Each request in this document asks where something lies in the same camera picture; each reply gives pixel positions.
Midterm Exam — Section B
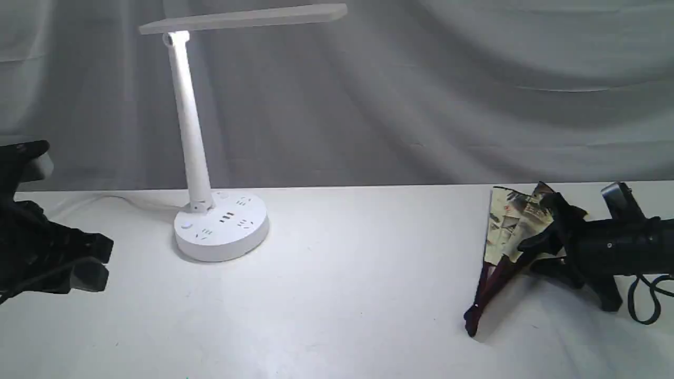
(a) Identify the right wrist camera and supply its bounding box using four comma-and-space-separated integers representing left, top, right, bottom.
601, 182, 647, 222

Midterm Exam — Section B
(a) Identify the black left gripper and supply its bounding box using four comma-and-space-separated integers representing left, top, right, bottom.
2, 201, 114, 303

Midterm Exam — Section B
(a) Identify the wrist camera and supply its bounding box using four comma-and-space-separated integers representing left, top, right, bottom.
601, 182, 647, 222
1, 136, 54, 204

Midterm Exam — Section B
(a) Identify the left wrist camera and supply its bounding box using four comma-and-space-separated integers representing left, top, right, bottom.
1, 136, 54, 204

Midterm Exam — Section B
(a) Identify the white lamp power cable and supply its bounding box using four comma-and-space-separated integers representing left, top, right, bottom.
47, 195, 186, 222

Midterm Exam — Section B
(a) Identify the painted folding paper fan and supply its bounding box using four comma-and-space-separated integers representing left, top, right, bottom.
463, 182, 554, 337

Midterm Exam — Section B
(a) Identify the white desk lamp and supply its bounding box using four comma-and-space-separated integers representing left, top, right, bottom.
139, 3, 348, 262

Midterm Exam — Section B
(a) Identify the grey backdrop cloth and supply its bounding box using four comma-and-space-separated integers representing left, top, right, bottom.
1, 1, 673, 191

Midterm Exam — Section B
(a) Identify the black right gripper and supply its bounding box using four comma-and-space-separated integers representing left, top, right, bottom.
517, 192, 672, 312

